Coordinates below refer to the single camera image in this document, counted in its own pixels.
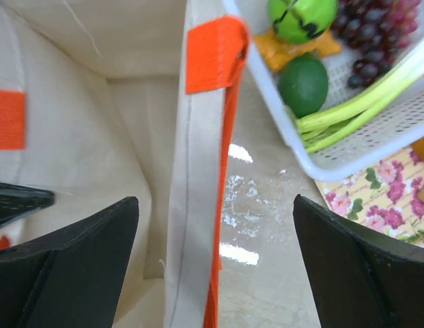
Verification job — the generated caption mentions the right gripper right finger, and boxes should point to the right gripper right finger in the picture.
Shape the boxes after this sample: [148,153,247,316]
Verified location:
[293,195,424,327]

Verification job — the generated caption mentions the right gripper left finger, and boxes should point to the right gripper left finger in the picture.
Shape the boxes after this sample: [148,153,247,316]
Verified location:
[0,197,139,328]

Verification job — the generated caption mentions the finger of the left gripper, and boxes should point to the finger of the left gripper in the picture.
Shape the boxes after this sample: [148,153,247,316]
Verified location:
[0,182,55,229]

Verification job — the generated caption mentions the canvas tote bag orange handles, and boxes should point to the canvas tote bag orange handles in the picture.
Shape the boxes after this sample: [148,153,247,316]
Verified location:
[0,1,249,327]

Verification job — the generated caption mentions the green watermelon ball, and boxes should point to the green watermelon ball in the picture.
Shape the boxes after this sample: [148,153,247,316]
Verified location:
[267,0,339,44]

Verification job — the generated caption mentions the floral pattern tray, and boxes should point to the floral pattern tray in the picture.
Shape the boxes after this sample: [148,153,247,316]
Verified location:
[316,147,424,247]

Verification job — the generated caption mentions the green celery stalks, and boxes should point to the green celery stalks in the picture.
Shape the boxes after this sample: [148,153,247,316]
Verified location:
[294,39,424,154]

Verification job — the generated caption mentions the dark green lime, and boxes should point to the dark green lime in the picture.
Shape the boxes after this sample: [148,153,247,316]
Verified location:
[277,53,328,118]

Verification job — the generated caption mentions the orange star shaped toy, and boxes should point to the orange star shaped toy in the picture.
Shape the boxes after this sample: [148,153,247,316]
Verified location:
[253,28,342,72]

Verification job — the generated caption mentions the purple grape bunch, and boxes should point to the purple grape bunch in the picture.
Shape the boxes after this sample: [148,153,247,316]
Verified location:
[330,0,421,90]

